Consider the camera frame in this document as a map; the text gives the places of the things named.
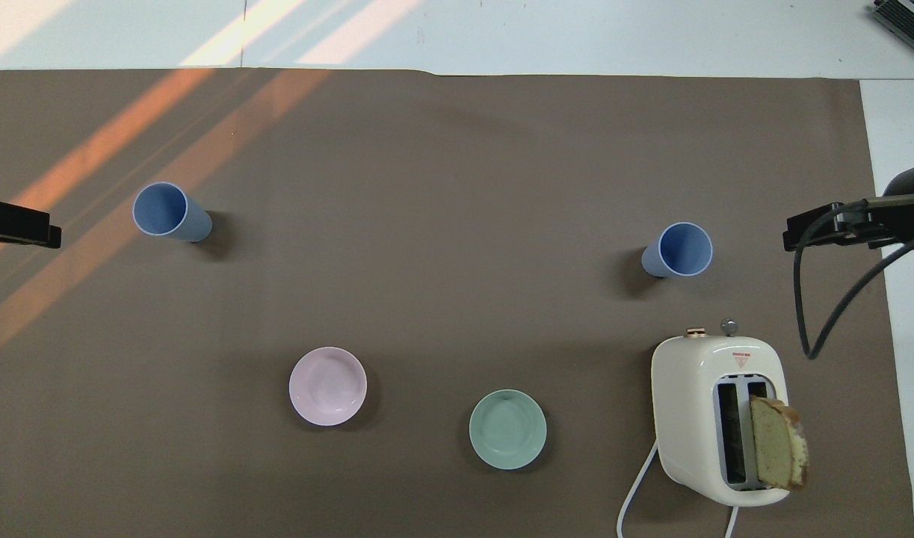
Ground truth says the grey ribbed metal box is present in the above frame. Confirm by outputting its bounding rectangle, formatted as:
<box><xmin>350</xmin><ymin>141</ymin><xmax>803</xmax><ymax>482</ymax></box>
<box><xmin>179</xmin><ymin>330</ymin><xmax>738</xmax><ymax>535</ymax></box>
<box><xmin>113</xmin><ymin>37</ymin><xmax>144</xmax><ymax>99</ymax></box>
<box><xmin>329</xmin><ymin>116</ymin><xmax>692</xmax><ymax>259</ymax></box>
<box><xmin>872</xmin><ymin>0</ymin><xmax>914</xmax><ymax>47</ymax></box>

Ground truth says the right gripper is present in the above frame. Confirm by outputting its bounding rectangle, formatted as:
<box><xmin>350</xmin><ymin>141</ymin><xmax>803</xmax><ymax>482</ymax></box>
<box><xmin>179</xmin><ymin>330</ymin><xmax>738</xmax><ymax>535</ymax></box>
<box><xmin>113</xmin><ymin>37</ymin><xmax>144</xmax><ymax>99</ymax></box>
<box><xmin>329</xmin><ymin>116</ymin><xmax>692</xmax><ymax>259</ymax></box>
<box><xmin>838</xmin><ymin>159</ymin><xmax>914</xmax><ymax>250</ymax></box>

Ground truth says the blue plastic cup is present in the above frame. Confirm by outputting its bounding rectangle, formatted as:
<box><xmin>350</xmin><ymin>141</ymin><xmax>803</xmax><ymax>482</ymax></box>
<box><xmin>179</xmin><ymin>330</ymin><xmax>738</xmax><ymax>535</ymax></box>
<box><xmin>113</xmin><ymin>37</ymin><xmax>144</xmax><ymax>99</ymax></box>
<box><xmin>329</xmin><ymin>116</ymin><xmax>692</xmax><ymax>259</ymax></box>
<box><xmin>132</xmin><ymin>182</ymin><xmax>214</xmax><ymax>244</ymax></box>
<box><xmin>641</xmin><ymin>222</ymin><xmax>714</xmax><ymax>279</ymax></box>

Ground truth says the pink plate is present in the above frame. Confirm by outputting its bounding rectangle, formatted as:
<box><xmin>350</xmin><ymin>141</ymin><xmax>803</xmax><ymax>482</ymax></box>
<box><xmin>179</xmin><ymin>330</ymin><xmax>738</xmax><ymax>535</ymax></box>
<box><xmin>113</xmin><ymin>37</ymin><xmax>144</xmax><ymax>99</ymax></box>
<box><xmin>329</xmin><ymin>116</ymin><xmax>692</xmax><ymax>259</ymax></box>
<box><xmin>288</xmin><ymin>346</ymin><xmax>368</xmax><ymax>427</ymax></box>

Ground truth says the black cable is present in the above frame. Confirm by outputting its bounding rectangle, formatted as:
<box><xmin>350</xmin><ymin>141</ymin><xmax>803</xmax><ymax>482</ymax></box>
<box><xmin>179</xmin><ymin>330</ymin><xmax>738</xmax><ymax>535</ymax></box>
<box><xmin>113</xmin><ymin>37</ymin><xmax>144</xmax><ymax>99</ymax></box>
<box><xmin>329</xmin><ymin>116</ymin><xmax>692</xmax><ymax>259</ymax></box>
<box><xmin>792</xmin><ymin>193</ymin><xmax>914</xmax><ymax>361</ymax></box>

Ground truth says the white power cord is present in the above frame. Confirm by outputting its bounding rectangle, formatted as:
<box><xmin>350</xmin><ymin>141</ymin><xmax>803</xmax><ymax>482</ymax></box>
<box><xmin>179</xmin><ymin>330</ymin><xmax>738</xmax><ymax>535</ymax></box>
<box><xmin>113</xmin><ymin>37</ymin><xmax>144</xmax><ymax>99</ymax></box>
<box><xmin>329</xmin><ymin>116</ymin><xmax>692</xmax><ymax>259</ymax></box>
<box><xmin>617</xmin><ymin>439</ymin><xmax>741</xmax><ymax>538</ymax></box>

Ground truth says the cream white toaster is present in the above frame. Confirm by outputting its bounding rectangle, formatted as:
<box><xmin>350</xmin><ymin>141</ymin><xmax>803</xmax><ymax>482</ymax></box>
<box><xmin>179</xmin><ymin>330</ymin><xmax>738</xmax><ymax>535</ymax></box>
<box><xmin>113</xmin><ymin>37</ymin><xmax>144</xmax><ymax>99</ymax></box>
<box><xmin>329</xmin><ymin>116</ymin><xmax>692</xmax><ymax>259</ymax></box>
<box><xmin>650</xmin><ymin>318</ymin><xmax>791</xmax><ymax>508</ymax></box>

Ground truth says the bread slice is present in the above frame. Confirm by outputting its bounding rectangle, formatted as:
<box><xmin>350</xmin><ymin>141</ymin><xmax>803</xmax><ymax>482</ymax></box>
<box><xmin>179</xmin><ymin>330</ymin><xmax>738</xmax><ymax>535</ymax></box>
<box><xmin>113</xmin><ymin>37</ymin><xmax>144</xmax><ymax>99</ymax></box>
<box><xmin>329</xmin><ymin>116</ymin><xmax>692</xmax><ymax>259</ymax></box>
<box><xmin>749</xmin><ymin>395</ymin><xmax>810</xmax><ymax>492</ymax></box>

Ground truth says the green plate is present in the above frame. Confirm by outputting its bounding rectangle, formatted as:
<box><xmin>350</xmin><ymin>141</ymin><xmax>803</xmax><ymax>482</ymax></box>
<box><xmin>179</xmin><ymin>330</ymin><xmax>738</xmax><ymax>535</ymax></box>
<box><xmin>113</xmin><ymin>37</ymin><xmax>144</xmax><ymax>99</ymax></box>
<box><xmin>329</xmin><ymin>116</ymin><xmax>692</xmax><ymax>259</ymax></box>
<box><xmin>469</xmin><ymin>389</ymin><xmax>548</xmax><ymax>471</ymax></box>

